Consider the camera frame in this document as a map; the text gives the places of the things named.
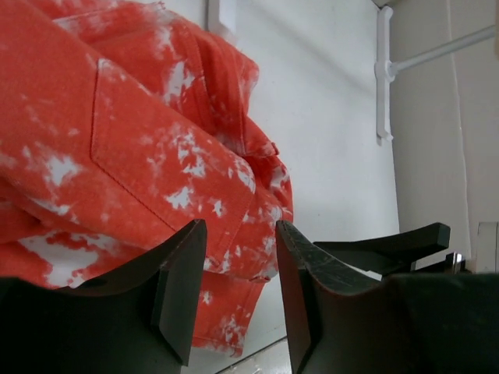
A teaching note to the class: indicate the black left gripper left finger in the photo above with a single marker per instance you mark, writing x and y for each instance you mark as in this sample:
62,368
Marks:
137,318

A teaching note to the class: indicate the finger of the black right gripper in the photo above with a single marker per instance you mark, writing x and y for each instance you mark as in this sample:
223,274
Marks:
392,254

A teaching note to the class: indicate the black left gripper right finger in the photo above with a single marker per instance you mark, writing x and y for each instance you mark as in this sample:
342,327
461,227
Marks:
341,319

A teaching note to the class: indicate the orange white tie-dye trousers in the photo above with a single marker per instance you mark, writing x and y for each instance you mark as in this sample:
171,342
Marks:
120,123

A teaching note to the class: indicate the white clothes rack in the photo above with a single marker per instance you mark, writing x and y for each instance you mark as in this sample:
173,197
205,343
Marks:
222,20

